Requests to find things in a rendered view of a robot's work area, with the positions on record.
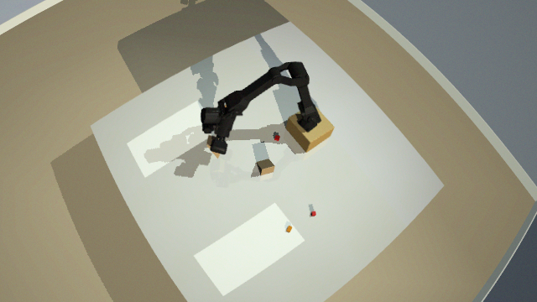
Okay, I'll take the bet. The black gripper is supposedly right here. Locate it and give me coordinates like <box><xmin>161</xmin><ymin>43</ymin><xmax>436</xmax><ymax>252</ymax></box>
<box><xmin>210</xmin><ymin>122</ymin><xmax>232</xmax><ymax>154</ymax></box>

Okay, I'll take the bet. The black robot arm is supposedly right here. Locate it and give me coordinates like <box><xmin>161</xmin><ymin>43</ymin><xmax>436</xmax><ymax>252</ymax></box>
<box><xmin>201</xmin><ymin>61</ymin><xmax>321</xmax><ymax>134</ymax></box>

